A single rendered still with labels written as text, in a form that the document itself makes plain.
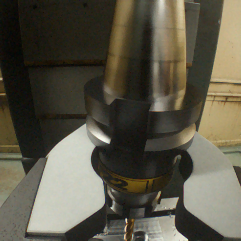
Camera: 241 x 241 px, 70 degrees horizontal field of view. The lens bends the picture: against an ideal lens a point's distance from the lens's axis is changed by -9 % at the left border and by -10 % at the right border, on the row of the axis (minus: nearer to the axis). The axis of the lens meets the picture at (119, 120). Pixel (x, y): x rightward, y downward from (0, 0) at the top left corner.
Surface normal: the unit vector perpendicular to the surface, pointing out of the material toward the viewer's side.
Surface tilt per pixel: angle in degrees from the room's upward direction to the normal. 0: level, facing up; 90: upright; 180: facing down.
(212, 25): 90
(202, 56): 90
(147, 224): 0
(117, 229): 0
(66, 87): 90
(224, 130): 90
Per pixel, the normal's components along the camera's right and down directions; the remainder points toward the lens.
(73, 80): 0.07, 0.48
